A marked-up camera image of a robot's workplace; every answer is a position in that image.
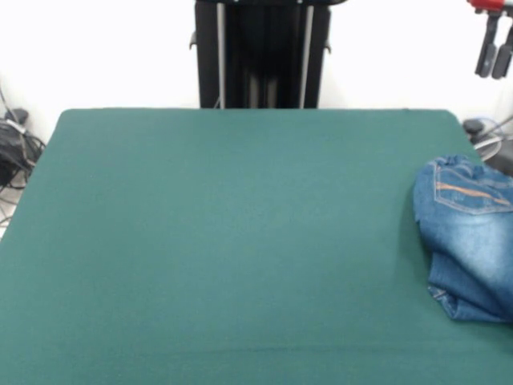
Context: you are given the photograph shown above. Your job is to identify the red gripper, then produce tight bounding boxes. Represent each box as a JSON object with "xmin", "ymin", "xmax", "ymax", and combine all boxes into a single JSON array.
[{"xmin": 467, "ymin": 0, "xmax": 513, "ymax": 80}]

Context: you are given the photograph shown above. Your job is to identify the blue denim jeans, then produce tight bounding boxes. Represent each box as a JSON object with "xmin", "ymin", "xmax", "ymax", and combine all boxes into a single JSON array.
[{"xmin": 412, "ymin": 154, "xmax": 513, "ymax": 324}]

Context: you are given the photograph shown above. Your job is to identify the dark green table cloth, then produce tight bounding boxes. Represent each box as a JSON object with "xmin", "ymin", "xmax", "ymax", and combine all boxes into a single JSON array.
[{"xmin": 0, "ymin": 107, "xmax": 513, "ymax": 385}]

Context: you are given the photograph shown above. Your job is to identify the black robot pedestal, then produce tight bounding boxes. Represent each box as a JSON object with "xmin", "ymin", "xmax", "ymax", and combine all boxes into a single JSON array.
[{"xmin": 188, "ymin": 0, "xmax": 333, "ymax": 110}]

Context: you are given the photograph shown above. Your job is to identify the black cable tangle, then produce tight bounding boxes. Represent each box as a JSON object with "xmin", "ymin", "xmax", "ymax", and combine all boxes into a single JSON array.
[{"xmin": 0, "ymin": 120, "xmax": 46, "ymax": 192}]

